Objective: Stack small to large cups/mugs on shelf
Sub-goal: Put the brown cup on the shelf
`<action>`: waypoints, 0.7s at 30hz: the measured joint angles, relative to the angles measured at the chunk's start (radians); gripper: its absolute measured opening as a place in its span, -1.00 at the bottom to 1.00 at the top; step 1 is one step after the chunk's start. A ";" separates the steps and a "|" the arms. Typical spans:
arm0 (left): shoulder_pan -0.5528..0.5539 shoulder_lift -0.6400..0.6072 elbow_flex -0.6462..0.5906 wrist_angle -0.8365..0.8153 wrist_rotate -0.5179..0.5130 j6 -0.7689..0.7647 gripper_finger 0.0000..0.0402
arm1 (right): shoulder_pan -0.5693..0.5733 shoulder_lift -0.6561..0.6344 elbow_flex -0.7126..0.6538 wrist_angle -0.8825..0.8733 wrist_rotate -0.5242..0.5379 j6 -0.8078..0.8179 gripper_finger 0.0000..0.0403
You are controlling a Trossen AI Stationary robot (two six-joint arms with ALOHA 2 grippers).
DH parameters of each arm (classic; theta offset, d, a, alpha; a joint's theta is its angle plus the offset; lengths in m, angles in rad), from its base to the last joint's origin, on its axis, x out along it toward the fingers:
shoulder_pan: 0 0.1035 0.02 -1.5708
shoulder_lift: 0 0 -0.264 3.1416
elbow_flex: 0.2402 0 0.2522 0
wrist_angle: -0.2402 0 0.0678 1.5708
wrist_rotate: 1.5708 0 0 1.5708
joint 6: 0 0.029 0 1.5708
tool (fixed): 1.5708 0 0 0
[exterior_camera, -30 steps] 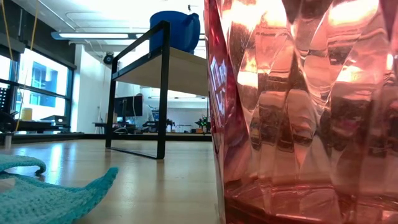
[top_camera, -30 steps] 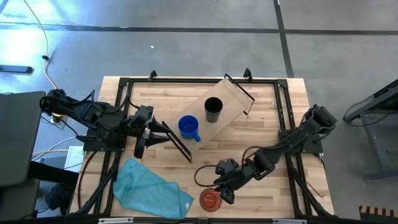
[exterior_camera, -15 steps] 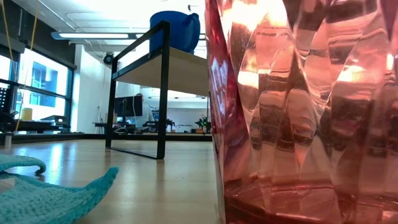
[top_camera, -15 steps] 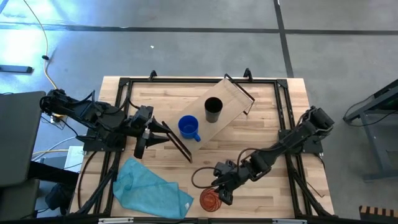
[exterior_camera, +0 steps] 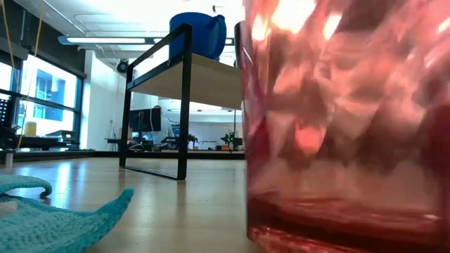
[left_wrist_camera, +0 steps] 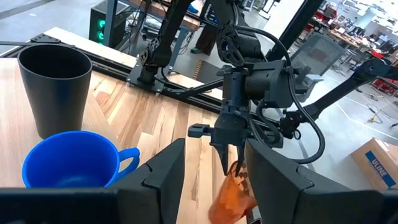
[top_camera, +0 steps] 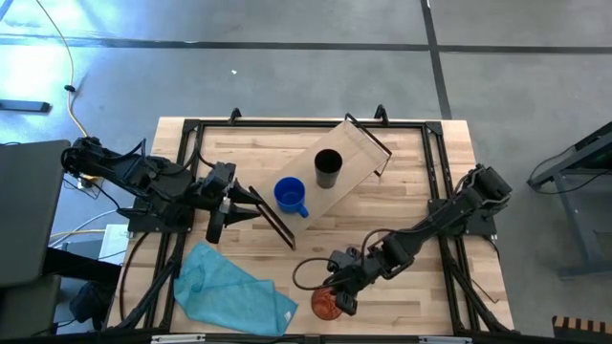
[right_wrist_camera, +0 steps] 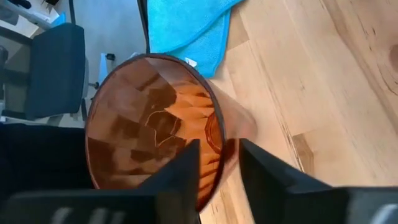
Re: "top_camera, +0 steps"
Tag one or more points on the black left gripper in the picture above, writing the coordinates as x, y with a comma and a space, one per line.
217, 184

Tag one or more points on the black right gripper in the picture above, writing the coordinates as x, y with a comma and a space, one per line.
354, 277

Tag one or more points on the orange ribbed cup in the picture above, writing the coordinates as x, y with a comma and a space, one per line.
322, 306

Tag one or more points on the blue plastic mug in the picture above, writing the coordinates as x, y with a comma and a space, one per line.
290, 196

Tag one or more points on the tall black cup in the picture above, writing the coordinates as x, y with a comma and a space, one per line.
328, 179

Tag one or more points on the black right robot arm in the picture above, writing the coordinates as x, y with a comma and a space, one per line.
421, 229

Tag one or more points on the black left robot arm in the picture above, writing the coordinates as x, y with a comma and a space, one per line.
143, 177

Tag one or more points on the wooden shelf with black legs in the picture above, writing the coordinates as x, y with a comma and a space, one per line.
354, 143

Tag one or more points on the teal cloth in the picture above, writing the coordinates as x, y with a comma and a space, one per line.
225, 291

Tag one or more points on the white box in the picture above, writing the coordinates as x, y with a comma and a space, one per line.
115, 241

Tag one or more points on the yellow power plug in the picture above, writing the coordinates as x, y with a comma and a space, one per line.
91, 181

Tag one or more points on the black desk bar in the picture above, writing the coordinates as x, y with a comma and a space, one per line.
81, 267

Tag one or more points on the black bag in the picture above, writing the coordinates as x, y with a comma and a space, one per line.
91, 303

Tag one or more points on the orange black striped block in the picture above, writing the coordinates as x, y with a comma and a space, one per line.
581, 326

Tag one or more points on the black flat bar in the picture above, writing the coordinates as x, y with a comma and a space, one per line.
24, 106

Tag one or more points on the black frame clamp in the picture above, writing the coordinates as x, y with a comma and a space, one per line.
380, 113
234, 115

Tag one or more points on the black aluminium table frame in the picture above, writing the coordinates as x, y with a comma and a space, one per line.
287, 124

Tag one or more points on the silver bracket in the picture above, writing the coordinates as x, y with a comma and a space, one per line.
444, 340
177, 338

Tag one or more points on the black metal desk frame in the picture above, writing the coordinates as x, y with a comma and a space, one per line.
578, 229

